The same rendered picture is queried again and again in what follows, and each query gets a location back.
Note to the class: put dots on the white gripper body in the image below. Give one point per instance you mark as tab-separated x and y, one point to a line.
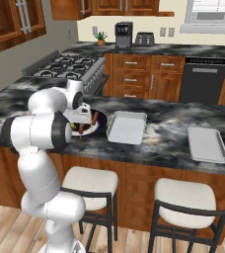
79	116

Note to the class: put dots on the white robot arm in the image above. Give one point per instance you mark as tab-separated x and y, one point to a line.
35	131

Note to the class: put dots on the green vegetable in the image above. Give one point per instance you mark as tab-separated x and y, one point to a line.
73	125

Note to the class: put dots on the large dark-rimmed white plate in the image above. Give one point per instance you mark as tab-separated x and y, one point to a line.
100	124

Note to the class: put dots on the grey tupperware container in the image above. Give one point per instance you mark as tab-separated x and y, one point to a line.
127	127
206	145

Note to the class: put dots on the brown sausage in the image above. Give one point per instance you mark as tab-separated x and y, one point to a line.
81	129
95	116

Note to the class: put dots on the steel gas stove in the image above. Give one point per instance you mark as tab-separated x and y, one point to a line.
68	66

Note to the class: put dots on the cream-seated black stool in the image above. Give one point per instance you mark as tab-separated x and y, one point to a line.
185	201
90	183

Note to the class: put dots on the wooden base cupboards run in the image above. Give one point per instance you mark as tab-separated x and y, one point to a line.
140	77

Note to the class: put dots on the small potted green plant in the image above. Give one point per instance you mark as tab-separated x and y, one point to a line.
100	37

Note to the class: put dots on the wooden island cabinet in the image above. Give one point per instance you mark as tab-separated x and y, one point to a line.
134	184

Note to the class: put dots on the black coffee machine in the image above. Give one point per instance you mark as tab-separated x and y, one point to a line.
123	34

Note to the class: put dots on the dark grey toaster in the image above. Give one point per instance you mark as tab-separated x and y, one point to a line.
144	39

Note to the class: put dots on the black dishwasher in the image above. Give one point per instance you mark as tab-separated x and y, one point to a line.
202	80

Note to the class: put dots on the wall socket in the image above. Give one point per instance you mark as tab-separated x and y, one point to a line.
95	30
163	32
171	32

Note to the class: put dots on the wooden wall cupboards with bars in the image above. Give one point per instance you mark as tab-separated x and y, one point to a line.
6	23

